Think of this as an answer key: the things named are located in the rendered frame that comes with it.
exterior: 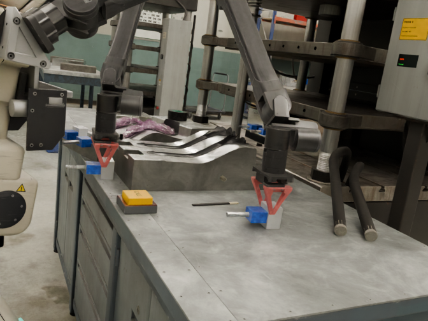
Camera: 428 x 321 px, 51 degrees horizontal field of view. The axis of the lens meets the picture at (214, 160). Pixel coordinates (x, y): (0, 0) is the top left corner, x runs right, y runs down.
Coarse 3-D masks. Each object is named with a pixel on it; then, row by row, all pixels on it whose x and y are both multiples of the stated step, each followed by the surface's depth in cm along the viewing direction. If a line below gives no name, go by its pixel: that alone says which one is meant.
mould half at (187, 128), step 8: (160, 120) 182; (120, 128) 165; (184, 128) 172; (192, 128) 169; (200, 128) 172; (208, 128) 175; (136, 136) 156; (144, 136) 155; (152, 136) 158; (160, 136) 160; (168, 136) 162; (176, 136) 169; (184, 136) 171; (72, 144) 157; (80, 152) 153; (88, 152) 149; (104, 152) 146; (96, 160) 145
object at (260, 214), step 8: (248, 208) 108; (256, 208) 109; (264, 208) 109; (280, 208) 107; (232, 216) 106; (240, 216) 107; (248, 216) 107; (256, 216) 106; (264, 216) 107; (272, 216) 107; (280, 216) 108; (264, 224) 108; (272, 224) 108
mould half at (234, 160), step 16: (160, 144) 146; (176, 144) 149; (208, 144) 141; (240, 144) 137; (128, 160) 125; (144, 160) 121; (160, 160) 123; (176, 160) 126; (192, 160) 130; (208, 160) 130; (224, 160) 132; (240, 160) 134; (256, 160) 152; (128, 176) 124; (144, 176) 122; (160, 176) 124; (176, 176) 126; (192, 176) 128; (208, 176) 131; (240, 176) 135
